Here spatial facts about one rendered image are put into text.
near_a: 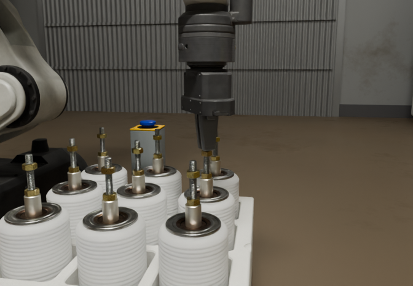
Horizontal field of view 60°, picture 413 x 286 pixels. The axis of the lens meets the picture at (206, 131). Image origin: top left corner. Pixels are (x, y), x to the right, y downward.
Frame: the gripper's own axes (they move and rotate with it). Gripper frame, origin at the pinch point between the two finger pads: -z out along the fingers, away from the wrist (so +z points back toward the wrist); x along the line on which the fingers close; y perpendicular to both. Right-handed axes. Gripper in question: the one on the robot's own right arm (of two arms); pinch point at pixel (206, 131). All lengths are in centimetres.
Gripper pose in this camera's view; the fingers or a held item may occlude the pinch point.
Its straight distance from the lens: 58.0
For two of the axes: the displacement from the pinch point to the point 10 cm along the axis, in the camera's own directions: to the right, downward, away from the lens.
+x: 4.1, 1.6, -9.0
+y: 9.1, -0.7, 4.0
